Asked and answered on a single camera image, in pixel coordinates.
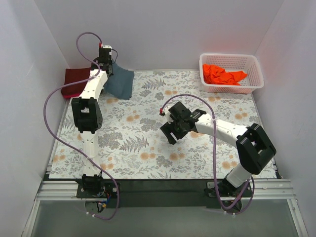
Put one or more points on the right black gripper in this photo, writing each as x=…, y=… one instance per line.
x=170, y=129

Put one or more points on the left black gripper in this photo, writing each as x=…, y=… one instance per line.
x=105, y=65

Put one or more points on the grey blue t shirt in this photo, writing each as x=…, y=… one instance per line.
x=120, y=83

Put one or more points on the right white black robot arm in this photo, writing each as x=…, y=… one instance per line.
x=255, y=149

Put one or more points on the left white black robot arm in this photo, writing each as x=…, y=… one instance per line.
x=88, y=119

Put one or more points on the folded dark red shirt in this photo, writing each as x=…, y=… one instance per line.
x=75, y=75

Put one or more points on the crumpled orange t shirt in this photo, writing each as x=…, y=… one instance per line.
x=213, y=74

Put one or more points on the floral patterned table mat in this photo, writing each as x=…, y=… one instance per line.
x=132, y=146

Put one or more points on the white plastic mesh basket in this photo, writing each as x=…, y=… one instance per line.
x=233, y=63

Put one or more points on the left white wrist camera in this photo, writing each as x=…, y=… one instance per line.
x=101, y=45

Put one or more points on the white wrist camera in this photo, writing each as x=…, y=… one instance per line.
x=101, y=45
x=164, y=112

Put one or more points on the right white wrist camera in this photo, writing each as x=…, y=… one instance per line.
x=164, y=112

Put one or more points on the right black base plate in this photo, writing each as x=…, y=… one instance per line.
x=226, y=190

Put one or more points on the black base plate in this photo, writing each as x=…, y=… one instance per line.
x=226, y=190
x=111, y=191

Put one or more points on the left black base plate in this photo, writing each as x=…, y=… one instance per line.
x=111, y=191

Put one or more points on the aluminium front rail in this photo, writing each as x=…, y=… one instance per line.
x=174, y=192

